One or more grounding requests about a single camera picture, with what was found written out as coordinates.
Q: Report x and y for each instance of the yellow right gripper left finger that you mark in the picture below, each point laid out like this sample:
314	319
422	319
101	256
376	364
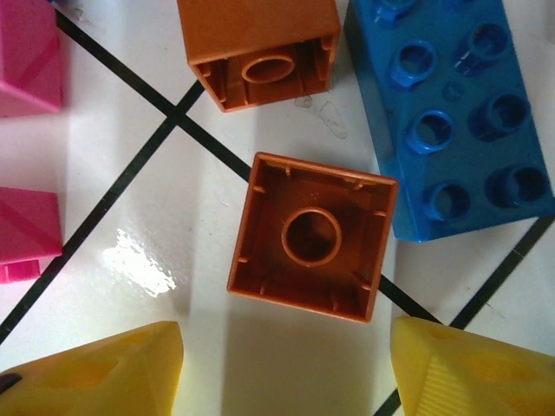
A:
86	381

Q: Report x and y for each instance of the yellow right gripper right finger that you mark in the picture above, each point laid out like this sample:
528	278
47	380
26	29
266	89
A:
477	381

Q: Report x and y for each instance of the orange square lego brick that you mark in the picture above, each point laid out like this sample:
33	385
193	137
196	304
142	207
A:
260	242
256	26

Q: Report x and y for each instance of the pink square lego brick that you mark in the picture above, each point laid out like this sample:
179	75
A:
26	225
26	56

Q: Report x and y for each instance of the blue long lego brick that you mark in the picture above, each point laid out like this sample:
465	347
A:
455	130

